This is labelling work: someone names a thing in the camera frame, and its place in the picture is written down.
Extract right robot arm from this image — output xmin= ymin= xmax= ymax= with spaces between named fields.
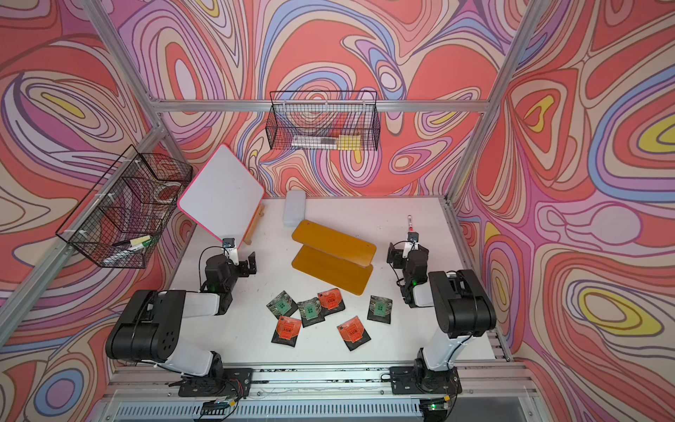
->
xmin=386 ymin=241 xmax=497 ymax=376

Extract red tea bag upper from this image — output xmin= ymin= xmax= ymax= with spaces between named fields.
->
xmin=317 ymin=288 xmax=346 ymax=317

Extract white board with pink edge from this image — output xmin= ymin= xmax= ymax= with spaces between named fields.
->
xmin=178 ymin=145 xmax=265 ymax=244

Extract yellow wooden two-tier shelf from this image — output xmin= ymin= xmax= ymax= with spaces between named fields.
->
xmin=292 ymin=220 xmax=377 ymax=295

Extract black wire basket left wall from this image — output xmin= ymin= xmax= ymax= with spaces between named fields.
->
xmin=56 ymin=146 xmax=193 ymax=269

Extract white plastic box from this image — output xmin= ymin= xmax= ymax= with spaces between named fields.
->
xmin=282 ymin=190 xmax=306 ymax=228

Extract black wire basket back wall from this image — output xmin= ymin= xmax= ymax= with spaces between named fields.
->
xmin=265 ymin=89 xmax=381 ymax=151

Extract red tea bag lower left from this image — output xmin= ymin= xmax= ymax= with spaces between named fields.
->
xmin=272 ymin=316 xmax=302 ymax=347

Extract wooden easel stand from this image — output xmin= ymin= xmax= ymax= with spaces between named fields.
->
xmin=243 ymin=204 xmax=265 ymax=245

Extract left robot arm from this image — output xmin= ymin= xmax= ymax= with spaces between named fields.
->
xmin=105 ymin=253 xmax=257 ymax=378

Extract yellow sticky notes in basket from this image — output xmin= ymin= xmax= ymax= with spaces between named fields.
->
xmin=336 ymin=135 xmax=362 ymax=151

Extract black wire basket wall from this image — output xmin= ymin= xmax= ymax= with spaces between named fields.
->
xmin=56 ymin=146 xmax=193 ymax=269
xmin=265 ymin=89 xmax=381 ymax=151

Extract green yellow markers in basket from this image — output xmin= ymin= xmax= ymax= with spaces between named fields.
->
xmin=112 ymin=235 xmax=153 ymax=249

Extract red tea bag lower right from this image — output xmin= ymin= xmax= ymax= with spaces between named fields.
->
xmin=337 ymin=316 xmax=371 ymax=351

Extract red tea bag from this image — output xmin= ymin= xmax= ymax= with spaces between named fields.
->
xmin=337 ymin=316 xmax=371 ymax=351
xmin=317 ymin=288 xmax=346 ymax=317
xmin=272 ymin=316 xmax=302 ymax=347

